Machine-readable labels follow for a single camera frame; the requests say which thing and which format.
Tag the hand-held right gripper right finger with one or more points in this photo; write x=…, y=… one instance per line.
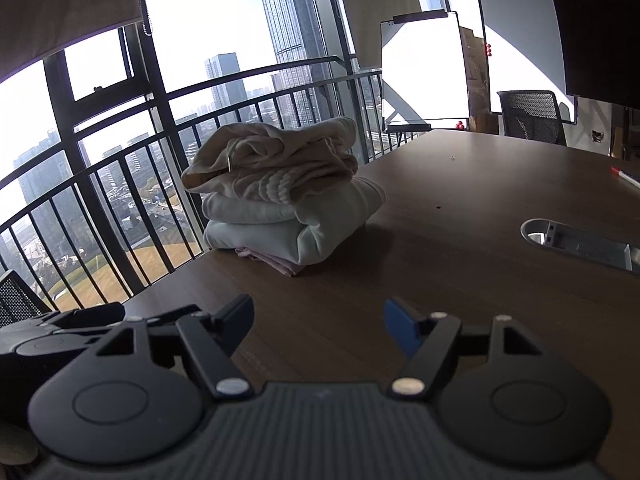
x=400, y=325

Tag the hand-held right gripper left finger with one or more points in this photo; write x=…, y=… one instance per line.
x=237, y=322

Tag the pink folded garment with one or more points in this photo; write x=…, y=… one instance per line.
x=270, y=262

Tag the white folded garment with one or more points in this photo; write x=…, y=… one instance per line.
x=270, y=235

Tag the black balcony railing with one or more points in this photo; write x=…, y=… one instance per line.
x=165, y=94

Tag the stack of cardboard boxes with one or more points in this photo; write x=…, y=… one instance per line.
x=477, y=85

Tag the flip chart easel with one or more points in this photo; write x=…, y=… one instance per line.
x=420, y=70

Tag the red-capped whiteboard marker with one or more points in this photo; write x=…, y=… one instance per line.
x=625, y=176

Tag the tall glass skyscraper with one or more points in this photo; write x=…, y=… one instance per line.
x=295, y=25

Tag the large black-framed whiteboard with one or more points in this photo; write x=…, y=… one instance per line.
x=520, y=35

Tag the beige roller blind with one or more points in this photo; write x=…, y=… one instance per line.
x=65, y=5
x=375, y=10

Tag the black flat monitor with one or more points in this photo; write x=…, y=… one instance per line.
x=600, y=35

